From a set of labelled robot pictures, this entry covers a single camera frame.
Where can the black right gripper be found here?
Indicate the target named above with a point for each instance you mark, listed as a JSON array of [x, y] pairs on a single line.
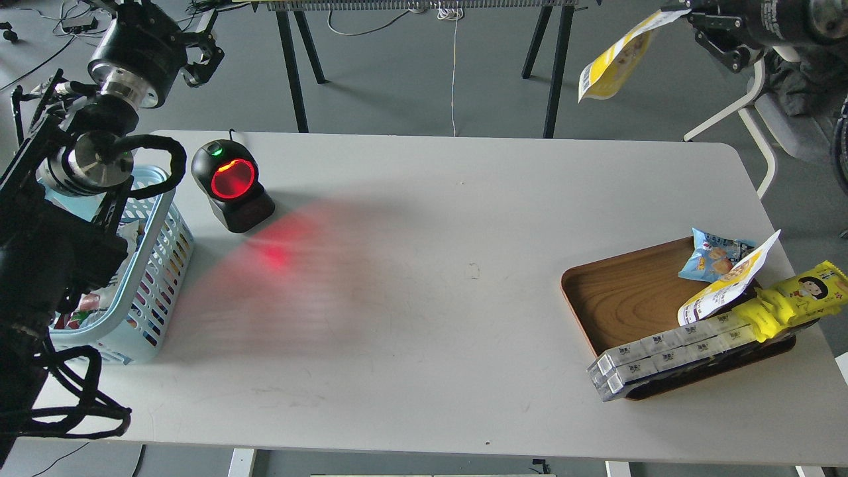
[[736, 33]]

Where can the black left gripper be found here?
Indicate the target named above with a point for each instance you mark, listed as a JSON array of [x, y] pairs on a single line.
[[143, 40]]

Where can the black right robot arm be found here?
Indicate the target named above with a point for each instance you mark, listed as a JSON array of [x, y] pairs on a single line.
[[827, 20]]

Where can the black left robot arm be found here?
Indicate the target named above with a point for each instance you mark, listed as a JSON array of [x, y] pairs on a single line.
[[63, 196]]

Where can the blue snack bag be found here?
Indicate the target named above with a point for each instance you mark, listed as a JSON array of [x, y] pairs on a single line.
[[713, 256]]

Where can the snacks inside basket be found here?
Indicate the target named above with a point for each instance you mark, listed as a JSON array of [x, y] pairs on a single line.
[[94, 305]]

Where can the yellow snack bar package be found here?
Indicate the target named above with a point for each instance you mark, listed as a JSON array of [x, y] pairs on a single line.
[[793, 302]]

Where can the light blue plastic basket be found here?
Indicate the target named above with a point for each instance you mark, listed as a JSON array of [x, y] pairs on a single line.
[[134, 328]]

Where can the silver boxed snack pack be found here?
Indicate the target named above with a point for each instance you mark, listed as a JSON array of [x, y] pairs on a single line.
[[624, 368]]

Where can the black barcode scanner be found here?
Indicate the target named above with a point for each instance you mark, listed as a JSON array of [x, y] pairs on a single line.
[[228, 174]]

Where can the black table legs right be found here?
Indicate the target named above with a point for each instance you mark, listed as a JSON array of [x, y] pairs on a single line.
[[562, 42]]

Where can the brown wooden tray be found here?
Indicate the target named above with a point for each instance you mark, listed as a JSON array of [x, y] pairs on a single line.
[[624, 298]]

